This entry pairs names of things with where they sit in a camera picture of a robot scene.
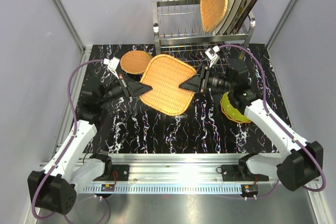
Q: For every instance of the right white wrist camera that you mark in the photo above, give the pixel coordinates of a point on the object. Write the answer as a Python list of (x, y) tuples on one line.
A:
[(213, 56)]

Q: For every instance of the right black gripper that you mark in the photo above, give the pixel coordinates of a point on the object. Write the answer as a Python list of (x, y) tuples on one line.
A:
[(197, 83)]

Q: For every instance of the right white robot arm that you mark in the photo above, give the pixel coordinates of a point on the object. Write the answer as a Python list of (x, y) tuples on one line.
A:
[(300, 161)]

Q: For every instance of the green polka-dot plate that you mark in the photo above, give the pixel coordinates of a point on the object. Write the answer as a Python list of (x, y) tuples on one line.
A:
[(233, 108)]

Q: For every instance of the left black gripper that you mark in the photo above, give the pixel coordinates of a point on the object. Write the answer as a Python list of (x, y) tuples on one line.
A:
[(131, 89)]

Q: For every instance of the green-rimmed woven bamboo plate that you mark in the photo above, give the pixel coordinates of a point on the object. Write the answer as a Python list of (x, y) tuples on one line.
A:
[(149, 56)]

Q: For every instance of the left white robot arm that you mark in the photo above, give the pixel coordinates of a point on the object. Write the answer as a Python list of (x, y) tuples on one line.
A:
[(56, 186)]

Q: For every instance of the slotted white cable duct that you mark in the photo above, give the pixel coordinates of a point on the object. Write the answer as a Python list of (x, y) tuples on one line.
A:
[(99, 188)]

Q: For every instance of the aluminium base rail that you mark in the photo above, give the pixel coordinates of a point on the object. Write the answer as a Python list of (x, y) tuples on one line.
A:
[(172, 168)]

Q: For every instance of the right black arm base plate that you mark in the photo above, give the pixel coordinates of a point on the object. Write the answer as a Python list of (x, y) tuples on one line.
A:
[(230, 173)]

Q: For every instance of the orange polka-dot plate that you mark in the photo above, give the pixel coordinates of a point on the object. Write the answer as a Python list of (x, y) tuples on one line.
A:
[(225, 112)]

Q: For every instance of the large orange woven tray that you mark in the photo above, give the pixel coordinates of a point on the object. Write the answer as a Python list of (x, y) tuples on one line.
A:
[(164, 74)]

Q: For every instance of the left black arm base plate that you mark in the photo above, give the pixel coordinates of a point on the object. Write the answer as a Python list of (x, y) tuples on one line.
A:
[(118, 172)]

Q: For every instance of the steel two-tier dish rack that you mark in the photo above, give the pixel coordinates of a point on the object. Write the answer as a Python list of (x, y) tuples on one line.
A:
[(177, 26)]

